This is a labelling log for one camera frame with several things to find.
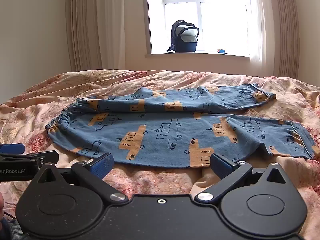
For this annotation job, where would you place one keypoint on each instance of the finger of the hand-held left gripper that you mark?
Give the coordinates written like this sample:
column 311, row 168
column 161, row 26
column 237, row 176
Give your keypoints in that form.
column 11, row 148
column 47, row 157

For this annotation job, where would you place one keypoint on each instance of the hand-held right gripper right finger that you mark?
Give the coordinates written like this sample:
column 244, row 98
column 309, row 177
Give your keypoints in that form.
column 218, row 166

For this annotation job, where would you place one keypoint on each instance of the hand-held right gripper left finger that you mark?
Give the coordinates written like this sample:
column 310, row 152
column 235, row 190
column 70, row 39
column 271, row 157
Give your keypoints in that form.
column 105, row 165

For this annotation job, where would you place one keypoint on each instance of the blue patterned pants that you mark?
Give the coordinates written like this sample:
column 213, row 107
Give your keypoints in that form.
column 160, row 130

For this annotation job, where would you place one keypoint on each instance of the pink floral bed blanket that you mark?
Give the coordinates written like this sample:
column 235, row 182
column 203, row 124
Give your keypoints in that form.
column 162, row 180

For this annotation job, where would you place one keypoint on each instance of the person's dark clothing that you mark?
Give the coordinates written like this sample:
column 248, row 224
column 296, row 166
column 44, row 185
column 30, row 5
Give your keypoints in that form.
column 7, row 230

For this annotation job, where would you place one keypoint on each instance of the white window sill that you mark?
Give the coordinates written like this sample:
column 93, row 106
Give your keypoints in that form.
column 200, row 55

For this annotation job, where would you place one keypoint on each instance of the small blue orange box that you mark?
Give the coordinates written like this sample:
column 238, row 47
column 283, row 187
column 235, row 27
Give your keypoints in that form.
column 221, row 51

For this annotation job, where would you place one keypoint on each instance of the dark blue backpack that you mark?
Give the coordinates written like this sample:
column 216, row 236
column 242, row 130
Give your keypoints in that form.
column 183, row 46

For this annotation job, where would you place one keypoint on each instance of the beige pleated curtain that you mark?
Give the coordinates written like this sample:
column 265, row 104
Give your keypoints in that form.
column 82, row 30
column 286, row 30

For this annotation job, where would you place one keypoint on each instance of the white sheer curtain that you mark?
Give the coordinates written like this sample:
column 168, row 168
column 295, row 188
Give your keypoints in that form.
column 261, row 30
column 111, row 30

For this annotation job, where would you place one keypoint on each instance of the white framed window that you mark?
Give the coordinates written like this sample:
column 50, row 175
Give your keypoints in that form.
column 225, row 25

